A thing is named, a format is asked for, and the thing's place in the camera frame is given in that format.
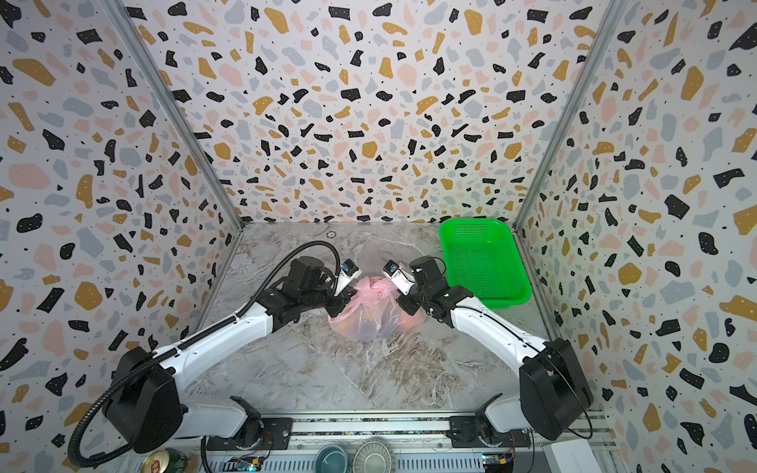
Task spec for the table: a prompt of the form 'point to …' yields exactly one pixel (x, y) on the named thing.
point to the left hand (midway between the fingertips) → (354, 285)
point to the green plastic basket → (481, 255)
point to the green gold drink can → (167, 460)
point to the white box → (573, 456)
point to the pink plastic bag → (374, 313)
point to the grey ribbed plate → (373, 457)
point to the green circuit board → (249, 464)
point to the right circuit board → (498, 462)
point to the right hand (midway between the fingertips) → (397, 282)
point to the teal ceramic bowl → (331, 459)
